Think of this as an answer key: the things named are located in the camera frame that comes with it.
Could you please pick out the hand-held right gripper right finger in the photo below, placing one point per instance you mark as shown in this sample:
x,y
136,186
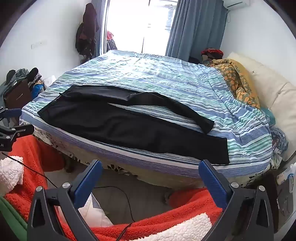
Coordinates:
x,y
212,183

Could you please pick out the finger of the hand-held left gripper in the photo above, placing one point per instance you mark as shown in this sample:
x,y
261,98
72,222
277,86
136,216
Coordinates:
x,y
20,130
11,113

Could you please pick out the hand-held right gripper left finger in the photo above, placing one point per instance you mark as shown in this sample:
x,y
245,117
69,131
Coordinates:
x,y
88,180

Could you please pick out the black pants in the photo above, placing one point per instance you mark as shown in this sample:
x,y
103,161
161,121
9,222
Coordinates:
x,y
111,125

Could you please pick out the brown box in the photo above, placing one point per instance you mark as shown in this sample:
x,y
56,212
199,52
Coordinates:
x,y
18,95

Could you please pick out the blue bag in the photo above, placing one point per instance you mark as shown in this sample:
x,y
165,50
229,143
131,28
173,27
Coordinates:
x,y
37,91

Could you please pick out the red white fleece robe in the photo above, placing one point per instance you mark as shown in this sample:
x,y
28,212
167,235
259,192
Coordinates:
x,y
32,162

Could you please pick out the pile of grey clothes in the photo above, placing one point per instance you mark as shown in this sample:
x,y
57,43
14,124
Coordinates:
x,y
20,74

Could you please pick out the leaf print mattress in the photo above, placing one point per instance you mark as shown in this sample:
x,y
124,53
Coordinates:
x,y
143,171

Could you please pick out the green cloth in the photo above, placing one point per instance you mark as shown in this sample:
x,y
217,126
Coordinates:
x,y
10,215

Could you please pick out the black nightstand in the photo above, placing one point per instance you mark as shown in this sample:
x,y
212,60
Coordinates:
x,y
284,204

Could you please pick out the clear plastic bottle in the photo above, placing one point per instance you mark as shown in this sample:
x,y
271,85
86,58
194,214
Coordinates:
x,y
288,173

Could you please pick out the blue patterned cloth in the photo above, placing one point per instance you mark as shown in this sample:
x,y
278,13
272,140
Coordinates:
x,y
277,141

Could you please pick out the orange floral blanket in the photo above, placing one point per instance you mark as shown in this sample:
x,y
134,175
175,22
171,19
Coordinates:
x,y
235,78

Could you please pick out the hanging dark clothes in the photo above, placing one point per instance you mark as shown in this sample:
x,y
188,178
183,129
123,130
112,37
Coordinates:
x,y
86,32

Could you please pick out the striped bed sheet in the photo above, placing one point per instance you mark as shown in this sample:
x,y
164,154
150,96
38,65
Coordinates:
x,y
166,78

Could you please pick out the red and black clothes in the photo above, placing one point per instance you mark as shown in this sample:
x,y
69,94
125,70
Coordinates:
x,y
211,53

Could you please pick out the blue curtain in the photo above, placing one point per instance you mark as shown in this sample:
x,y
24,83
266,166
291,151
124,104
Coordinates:
x,y
98,9
196,27

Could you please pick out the bright balcony window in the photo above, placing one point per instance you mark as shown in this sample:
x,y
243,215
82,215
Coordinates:
x,y
138,23

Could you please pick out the white air conditioner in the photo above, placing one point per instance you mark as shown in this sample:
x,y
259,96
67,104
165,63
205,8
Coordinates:
x,y
235,3

